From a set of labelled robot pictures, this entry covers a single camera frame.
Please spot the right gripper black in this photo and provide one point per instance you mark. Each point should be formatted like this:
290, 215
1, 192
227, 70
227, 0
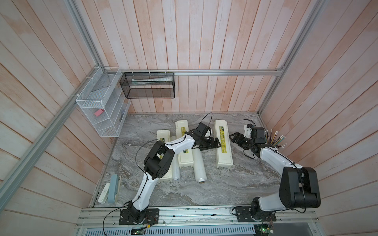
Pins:
237, 134

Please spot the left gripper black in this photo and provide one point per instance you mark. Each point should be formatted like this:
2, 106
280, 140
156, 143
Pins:
210, 145

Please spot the cream dispenser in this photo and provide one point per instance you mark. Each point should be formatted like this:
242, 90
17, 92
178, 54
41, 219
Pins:
224, 153
185, 158
164, 136

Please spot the plastic wrap roll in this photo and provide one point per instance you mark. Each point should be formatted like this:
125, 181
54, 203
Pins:
175, 167
199, 168

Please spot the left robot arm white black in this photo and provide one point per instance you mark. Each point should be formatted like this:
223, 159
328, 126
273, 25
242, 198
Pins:
159, 159

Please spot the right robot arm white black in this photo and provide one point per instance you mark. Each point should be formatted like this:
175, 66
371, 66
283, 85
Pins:
299, 186

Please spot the pencil holder with pencils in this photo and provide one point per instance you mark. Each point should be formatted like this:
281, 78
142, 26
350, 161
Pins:
273, 139

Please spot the white and teal brush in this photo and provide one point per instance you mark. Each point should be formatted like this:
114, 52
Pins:
111, 191

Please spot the pink eraser block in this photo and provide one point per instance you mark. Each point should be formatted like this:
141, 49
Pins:
99, 112

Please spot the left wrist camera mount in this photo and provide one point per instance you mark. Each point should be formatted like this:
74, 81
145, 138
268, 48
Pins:
208, 133

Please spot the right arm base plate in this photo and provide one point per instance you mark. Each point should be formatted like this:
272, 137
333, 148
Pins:
249, 214

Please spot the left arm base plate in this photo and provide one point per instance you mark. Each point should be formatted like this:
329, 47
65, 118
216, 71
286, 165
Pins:
149, 216

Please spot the black wire mesh basket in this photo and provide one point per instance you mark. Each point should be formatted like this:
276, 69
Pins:
148, 85

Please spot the white wire mesh shelf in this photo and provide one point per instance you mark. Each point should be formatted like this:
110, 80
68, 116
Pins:
101, 91

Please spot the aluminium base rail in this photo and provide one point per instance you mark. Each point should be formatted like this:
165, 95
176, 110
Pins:
185, 216

